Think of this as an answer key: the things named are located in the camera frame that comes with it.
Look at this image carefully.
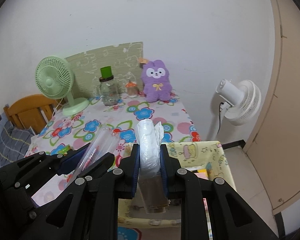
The clear plastic package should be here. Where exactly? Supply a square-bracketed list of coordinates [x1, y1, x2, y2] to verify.
[66, 126, 120, 187]

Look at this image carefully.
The white bag roll cardboard core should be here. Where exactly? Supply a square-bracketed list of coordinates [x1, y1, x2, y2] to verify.
[135, 119, 170, 214]

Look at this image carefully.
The pink cartoon tissue pack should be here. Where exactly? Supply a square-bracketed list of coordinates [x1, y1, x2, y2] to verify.
[194, 169, 209, 180]

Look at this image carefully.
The floral tablecloth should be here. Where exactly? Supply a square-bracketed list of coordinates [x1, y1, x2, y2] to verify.
[25, 92, 202, 240]

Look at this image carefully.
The grey plaid pillow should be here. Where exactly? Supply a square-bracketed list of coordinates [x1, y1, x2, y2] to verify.
[0, 121, 34, 168]

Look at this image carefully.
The wooden chair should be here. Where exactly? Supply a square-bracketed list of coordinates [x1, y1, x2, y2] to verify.
[4, 94, 64, 134]

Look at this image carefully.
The yellow patterned storage box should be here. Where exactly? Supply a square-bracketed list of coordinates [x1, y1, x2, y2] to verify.
[117, 141, 236, 229]

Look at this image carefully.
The glass jar with green lid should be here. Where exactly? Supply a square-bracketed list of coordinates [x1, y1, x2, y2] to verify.
[99, 66, 120, 106]

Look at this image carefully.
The small cotton swab jar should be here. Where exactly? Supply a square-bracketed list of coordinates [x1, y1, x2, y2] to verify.
[126, 81, 139, 98]

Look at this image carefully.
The beige door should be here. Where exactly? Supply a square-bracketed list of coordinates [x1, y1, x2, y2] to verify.
[243, 0, 300, 213]

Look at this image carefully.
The green desk fan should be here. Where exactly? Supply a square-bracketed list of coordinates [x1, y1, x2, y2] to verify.
[34, 56, 89, 116]

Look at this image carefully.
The purple plush bunny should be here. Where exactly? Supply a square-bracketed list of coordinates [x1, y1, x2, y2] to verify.
[139, 58, 172, 103]

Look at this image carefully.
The green patterned backboard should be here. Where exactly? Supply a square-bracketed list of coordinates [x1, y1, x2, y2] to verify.
[65, 42, 143, 98]

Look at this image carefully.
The white standing fan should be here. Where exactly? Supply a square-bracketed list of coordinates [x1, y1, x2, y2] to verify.
[207, 79, 262, 140]

